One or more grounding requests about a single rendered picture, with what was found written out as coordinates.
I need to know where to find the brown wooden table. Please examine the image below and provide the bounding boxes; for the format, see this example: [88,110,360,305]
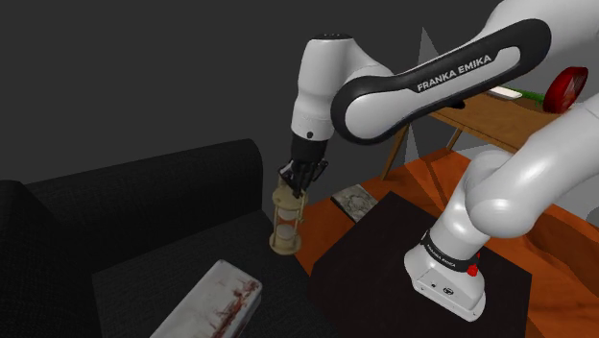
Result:
[380,86,565,181]

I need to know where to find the black sofa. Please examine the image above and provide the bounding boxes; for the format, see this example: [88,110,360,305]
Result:
[0,137,339,338]

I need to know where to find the green flat object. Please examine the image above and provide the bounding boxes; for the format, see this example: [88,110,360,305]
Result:
[508,85,547,105]

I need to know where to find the black robot stand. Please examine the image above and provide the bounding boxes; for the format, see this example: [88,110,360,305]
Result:
[306,190,535,338]

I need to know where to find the red round object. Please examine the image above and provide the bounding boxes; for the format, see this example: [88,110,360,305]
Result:
[542,66,589,115]

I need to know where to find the beige wooden hourglass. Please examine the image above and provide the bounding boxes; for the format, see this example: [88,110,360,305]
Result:
[269,175,310,256]

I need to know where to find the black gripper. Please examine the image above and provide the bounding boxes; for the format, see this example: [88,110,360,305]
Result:
[278,133,329,200]

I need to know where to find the white box with red stains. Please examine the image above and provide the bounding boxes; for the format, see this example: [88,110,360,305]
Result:
[149,259,264,338]

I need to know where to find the grey patterned flat box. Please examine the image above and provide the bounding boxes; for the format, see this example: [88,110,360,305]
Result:
[329,182,380,224]

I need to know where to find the white flat tray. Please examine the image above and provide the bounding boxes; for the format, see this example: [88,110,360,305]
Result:
[486,85,523,101]

